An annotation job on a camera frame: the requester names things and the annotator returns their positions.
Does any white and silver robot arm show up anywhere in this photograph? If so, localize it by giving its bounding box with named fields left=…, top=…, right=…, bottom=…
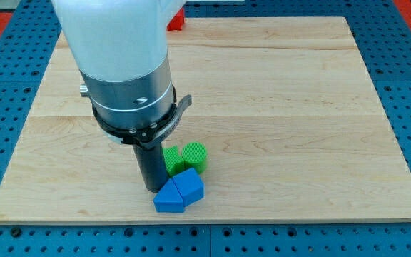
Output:
left=52, top=0, right=185, bottom=129

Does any blue pentagon block left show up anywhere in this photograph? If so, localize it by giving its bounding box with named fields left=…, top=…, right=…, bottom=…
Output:
left=153, top=179, right=185, bottom=213

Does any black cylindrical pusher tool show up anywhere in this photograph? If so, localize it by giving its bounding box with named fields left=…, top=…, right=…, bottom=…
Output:
left=133, top=143, right=169, bottom=193

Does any blue pentagon block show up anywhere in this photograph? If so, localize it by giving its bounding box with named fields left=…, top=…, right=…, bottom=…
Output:
left=153, top=179, right=185, bottom=213
left=173, top=168, right=205, bottom=206

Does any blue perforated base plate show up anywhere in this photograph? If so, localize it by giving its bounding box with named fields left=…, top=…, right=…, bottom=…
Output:
left=0, top=0, right=411, bottom=256

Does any blue pentagon block right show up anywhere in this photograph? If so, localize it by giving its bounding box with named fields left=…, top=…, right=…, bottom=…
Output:
left=173, top=168, right=205, bottom=206

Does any green star-shaped block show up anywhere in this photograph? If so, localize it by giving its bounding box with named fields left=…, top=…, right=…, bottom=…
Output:
left=163, top=146, right=185, bottom=177

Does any black clamp ring with lever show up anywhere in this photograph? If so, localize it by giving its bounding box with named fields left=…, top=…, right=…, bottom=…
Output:
left=91, top=94, right=193, bottom=151

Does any red block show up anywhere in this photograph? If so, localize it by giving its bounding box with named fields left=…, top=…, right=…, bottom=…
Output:
left=166, top=7, right=185, bottom=31

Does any light wooden board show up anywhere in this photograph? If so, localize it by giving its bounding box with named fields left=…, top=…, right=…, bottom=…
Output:
left=0, top=17, right=411, bottom=226

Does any green cylinder block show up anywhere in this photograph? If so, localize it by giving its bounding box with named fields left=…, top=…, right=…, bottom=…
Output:
left=181, top=142, right=208, bottom=174

